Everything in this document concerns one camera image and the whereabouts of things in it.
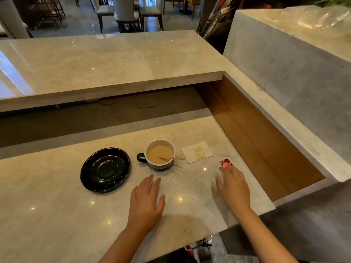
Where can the red sachet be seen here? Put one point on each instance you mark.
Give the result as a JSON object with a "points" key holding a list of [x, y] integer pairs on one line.
{"points": [[225, 162]]}

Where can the person's left forearm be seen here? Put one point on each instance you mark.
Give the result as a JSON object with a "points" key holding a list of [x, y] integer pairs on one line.
{"points": [[123, 246]]}

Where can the dark chair with white seat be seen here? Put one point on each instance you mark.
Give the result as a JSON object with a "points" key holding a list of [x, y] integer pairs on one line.
{"points": [[103, 10]]}

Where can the dark chair with glossy seat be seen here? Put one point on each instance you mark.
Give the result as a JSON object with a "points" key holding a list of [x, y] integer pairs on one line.
{"points": [[152, 12]]}

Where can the person's right forearm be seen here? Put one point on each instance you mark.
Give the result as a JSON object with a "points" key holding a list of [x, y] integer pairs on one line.
{"points": [[263, 235]]}

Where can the black saucer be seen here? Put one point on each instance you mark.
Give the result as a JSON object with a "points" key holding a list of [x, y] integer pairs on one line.
{"points": [[105, 170]]}

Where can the red and white object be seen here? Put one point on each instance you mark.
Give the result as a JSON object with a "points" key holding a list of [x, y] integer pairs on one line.
{"points": [[189, 250]]}

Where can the person's right hand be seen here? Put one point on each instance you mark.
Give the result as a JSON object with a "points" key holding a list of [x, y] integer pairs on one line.
{"points": [[233, 191]]}

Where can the person's left hand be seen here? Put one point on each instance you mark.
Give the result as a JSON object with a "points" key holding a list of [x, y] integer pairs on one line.
{"points": [[144, 208]]}

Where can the person's left thumb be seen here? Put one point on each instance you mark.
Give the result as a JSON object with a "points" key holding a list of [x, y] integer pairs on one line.
{"points": [[161, 204]]}

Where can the white round-backed chair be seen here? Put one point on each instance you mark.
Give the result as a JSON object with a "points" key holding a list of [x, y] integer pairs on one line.
{"points": [[126, 12]]}

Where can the green plant leaves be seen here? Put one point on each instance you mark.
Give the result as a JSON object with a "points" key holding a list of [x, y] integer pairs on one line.
{"points": [[334, 1]]}

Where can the person's right thumb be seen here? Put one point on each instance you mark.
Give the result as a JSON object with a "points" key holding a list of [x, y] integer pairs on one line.
{"points": [[219, 187]]}

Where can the dark wooden chair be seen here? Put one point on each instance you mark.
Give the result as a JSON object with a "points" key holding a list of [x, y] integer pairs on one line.
{"points": [[49, 10]]}

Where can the milky coffee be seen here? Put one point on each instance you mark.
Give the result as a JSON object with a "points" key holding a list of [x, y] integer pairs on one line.
{"points": [[159, 153]]}

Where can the yellow upholstered chair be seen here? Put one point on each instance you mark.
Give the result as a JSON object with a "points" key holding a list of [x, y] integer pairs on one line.
{"points": [[182, 4]]}

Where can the person's left middle finger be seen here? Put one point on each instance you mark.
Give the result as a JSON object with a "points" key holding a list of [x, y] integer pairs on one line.
{"points": [[148, 186]]}

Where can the leaning magazines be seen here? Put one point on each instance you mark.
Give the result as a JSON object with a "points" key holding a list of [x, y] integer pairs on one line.
{"points": [[219, 17]]}

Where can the stained white napkin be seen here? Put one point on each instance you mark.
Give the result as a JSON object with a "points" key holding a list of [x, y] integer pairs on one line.
{"points": [[197, 152]]}

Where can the white pillar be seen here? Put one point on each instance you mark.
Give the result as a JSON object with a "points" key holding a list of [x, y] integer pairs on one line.
{"points": [[12, 16]]}

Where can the wooden stir stick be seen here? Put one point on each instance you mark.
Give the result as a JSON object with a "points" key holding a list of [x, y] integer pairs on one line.
{"points": [[172, 158]]}

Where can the black coffee cup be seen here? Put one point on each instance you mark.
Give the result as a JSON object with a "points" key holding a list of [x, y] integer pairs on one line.
{"points": [[160, 164]]}

